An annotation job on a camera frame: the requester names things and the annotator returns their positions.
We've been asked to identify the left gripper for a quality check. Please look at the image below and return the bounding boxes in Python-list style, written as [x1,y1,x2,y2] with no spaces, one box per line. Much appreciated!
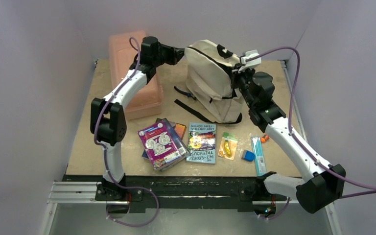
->
[152,44,187,68]

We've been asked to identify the cream canvas backpack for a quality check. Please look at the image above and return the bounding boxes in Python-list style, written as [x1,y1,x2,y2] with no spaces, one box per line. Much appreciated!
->
[174,40,244,124]

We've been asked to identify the purple activity book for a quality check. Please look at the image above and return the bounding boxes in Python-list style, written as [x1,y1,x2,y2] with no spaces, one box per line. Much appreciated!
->
[138,118,190,170]

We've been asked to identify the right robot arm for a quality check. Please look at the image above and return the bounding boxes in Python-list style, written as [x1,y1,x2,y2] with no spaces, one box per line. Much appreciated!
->
[231,66,346,213]

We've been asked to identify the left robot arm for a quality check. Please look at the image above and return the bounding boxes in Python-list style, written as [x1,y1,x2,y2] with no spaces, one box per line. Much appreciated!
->
[90,36,184,200]

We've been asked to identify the banana eraser blister pack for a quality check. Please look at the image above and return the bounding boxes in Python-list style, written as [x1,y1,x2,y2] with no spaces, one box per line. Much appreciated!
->
[218,132,238,161]

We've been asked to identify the blue pencil pack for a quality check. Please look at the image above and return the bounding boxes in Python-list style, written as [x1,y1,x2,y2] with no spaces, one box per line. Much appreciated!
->
[251,137,267,176]

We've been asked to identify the pink plastic storage box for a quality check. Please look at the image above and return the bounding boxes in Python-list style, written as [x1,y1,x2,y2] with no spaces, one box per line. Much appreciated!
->
[108,30,164,120]

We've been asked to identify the orange pencil sharpener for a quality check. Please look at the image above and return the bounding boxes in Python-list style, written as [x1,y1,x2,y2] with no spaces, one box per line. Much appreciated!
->
[260,134,270,143]

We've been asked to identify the book with orange cover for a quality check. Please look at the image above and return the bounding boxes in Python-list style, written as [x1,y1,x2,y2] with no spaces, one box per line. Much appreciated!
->
[169,121,187,139]

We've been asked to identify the blue grey eraser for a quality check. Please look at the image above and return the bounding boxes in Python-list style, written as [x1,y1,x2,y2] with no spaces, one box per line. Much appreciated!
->
[241,150,255,162]

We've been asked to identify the treehouse storey paperback book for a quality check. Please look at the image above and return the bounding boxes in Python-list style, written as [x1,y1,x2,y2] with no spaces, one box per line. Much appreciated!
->
[187,122,216,165]

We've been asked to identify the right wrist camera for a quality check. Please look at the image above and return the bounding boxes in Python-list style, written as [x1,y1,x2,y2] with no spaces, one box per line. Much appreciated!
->
[238,49,261,72]

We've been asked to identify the blue handled pliers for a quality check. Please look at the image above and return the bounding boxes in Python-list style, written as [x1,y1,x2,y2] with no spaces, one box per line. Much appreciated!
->
[176,89,196,100]

